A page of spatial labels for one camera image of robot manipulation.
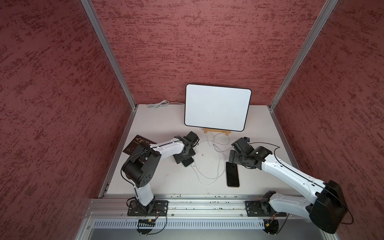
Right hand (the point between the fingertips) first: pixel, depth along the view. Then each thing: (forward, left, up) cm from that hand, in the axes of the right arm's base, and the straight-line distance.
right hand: (237, 161), depth 82 cm
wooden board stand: (+23, +2, -4) cm, 24 cm away
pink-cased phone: (-6, +3, -6) cm, 9 cm away
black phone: (+2, +29, -5) cm, 30 cm away
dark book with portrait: (+18, +63, -5) cm, 66 cm away
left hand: (+6, +30, -7) cm, 31 cm away
